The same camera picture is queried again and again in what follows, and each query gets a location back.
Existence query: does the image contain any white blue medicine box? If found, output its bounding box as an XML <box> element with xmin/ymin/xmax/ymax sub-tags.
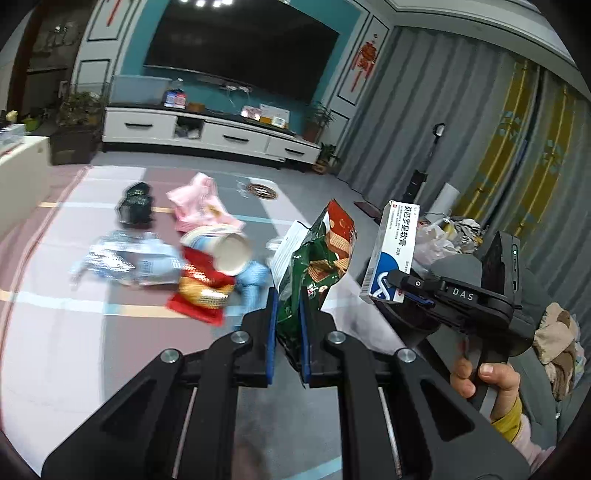
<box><xmin>360</xmin><ymin>200</ymin><xmax>420</xmax><ymax>304</ymax></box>

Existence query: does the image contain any green snack bag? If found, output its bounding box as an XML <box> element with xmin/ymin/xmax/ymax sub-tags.
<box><xmin>276</xmin><ymin>199</ymin><xmax>356</xmax><ymax>372</ymax></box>

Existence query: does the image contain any blue cloth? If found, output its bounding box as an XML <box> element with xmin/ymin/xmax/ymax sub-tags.
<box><xmin>235</xmin><ymin>261</ymin><xmax>271</xmax><ymax>316</ymax></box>

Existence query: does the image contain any red yellow snack bag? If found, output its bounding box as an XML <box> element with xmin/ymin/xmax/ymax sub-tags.
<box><xmin>166</xmin><ymin>246</ymin><xmax>235</xmax><ymax>327</ymax></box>

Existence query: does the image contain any white paper cup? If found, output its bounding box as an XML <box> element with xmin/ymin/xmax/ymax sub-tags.
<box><xmin>180</xmin><ymin>224</ymin><xmax>252</xmax><ymax>276</ymax></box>

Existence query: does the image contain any clear plastic bottle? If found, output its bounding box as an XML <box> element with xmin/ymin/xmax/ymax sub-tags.
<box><xmin>71</xmin><ymin>230</ymin><xmax>186</xmax><ymax>287</ymax></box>

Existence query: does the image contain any pink plastic wrapper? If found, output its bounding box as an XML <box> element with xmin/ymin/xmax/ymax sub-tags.
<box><xmin>166</xmin><ymin>172</ymin><xmax>245</xmax><ymax>233</ymax></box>

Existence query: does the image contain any black item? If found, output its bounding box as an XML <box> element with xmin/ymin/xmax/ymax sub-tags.
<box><xmin>116</xmin><ymin>182</ymin><xmax>153</xmax><ymax>228</ymax></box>

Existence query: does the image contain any person's right hand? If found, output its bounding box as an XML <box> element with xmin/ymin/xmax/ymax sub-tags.
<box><xmin>450</xmin><ymin>357</ymin><xmax>521</xmax><ymax>421</ymax></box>

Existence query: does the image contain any white pink plastic bag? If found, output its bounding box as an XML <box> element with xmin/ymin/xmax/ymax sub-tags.
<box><xmin>413</xmin><ymin>219</ymin><xmax>462</xmax><ymax>270</ymax></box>

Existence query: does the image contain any white cylinder air purifier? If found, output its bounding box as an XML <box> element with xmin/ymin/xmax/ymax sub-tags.
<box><xmin>425</xmin><ymin>183</ymin><xmax>460</xmax><ymax>224</ymax></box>

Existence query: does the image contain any grey sofa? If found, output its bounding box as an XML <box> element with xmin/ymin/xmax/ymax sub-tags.
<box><xmin>427</xmin><ymin>254</ymin><xmax>590</xmax><ymax>450</ymax></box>

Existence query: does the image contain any upright vacuum cleaner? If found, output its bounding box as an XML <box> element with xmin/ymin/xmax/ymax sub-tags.
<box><xmin>402</xmin><ymin>123</ymin><xmax>446</xmax><ymax>204</ymax></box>

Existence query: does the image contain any small potted plant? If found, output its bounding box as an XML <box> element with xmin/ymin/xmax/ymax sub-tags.
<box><xmin>312</xmin><ymin>143</ymin><xmax>341</xmax><ymax>175</ymax></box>

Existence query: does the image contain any plaid tablecloth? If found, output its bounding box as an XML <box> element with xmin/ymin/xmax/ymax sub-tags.
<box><xmin>1</xmin><ymin>157</ymin><xmax>400</xmax><ymax>472</ymax></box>

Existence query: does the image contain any potted plant by tv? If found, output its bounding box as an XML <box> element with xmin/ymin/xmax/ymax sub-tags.
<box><xmin>303</xmin><ymin>102</ymin><xmax>334</xmax><ymax>143</ymax></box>

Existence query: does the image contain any grey curtain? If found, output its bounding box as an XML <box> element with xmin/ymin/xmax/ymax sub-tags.
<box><xmin>339</xmin><ymin>28</ymin><xmax>590</xmax><ymax>320</ymax></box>

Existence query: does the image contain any yellow patterned curtain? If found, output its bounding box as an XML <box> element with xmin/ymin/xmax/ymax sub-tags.
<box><xmin>453</xmin><ymin>59</ymin><xmax>590</xmax><ymax>256</ymax></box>

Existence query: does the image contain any red chinese knot decoration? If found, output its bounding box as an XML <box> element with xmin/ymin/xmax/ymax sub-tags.
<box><xmin>351</xmin><ymin>38</ymin><xmax>378</xmax><ymax>92</ymax></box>

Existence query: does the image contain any large black television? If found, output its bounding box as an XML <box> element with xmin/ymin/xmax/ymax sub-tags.
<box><xmin>144</xmin><ymin>1</ymin><xmax>339</xmax><ymax>102</ymax></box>

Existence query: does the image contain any white tv cabinet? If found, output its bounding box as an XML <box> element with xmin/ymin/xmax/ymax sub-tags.
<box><xmin>102</xmin><ymin>106</ymin><xmax>321</xmax><ymax>165</ymax></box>

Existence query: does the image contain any large left potted plant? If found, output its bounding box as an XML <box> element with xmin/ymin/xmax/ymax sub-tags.
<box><xmin>50</xmin><ymin>91</ymin><xmax>104</xmax><ymax>166</ymax></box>

